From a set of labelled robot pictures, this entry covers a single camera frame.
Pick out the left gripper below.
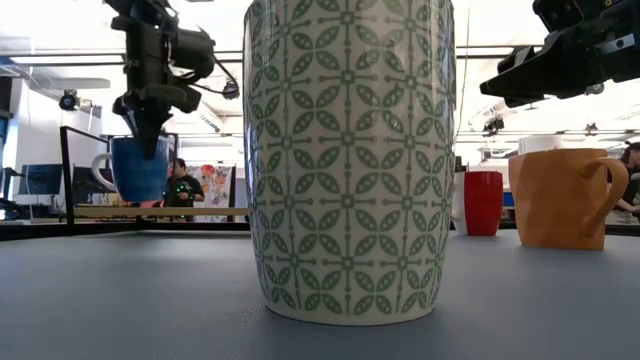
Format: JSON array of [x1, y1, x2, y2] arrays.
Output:
[[110, 14, 204, 161]]

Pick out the light blue triangle-pattern mug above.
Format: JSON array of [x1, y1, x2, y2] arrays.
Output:
[[517, 135, 565, 155]]

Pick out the dark blue mug white handle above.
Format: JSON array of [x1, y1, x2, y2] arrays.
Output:
[[91, 135, 171, 203]]

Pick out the person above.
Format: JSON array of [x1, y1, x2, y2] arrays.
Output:
[[605, 141, 640, 226], [162, 157, 206, 222]]

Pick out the black metal shelf frame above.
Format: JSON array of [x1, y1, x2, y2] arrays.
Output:
[[58, 125, 251, 226]]

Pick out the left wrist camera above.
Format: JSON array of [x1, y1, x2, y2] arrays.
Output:
[[169, 27, 217, 85]]

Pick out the red and white mug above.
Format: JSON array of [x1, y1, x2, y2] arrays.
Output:
[[451, 170, 505, 237]]

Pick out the floral poster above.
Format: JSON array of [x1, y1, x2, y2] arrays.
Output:
[[187, 163, 237, 224]]

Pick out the black aluminium table frame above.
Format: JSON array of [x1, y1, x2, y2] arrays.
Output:
[[0, 218, 640, 242]]

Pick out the orange faceted mug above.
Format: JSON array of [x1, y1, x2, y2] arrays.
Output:
[[508, 147, 630, 251]]

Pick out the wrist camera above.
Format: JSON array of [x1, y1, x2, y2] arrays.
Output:
[[169, 27, 217, 85], [532, 0, 586, 32]]

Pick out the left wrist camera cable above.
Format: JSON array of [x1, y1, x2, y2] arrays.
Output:
[[191, 53, 240, 97]]

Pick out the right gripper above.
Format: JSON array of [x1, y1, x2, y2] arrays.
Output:
[[479, 2, 640, 109]]

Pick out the wooden shelf board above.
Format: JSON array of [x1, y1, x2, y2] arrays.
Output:
[[73, 206, 250, 219]]

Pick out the white mug green leaf pattern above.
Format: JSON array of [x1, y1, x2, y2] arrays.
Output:
[[242, 0, 457, 327]]

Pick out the dark computer monitor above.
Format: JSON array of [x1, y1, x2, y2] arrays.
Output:
[[18, 163, 64, 196], [72, 166, 115, 205]]

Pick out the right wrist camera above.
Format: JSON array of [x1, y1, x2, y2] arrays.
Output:
[[532, 0, 586, 32]]

